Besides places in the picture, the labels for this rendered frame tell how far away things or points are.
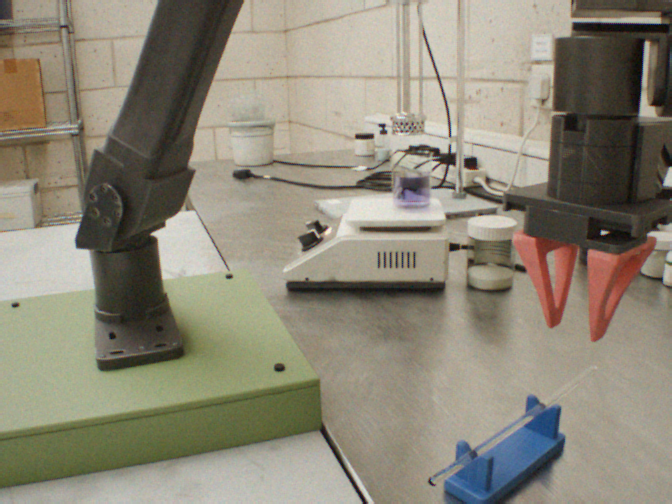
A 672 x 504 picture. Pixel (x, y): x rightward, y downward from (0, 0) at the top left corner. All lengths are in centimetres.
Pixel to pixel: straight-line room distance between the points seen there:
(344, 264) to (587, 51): 43
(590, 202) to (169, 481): 33
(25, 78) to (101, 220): 222
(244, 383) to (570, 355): 31
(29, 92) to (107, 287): 221
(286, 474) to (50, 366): 21
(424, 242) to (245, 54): 246
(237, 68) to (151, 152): 262
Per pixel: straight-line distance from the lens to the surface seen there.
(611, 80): 40
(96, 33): 306
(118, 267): 55
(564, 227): 41
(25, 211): 282
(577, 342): 64
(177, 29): 48
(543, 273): 44
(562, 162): 41
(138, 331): 54
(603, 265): 40
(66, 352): 55
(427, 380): 55
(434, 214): 75
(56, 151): 309
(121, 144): 51
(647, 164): 43
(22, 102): 273
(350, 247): 73
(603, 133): 40
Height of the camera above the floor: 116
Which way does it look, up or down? 17 degrees down
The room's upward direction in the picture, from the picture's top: 2 degrees counter-clockwise
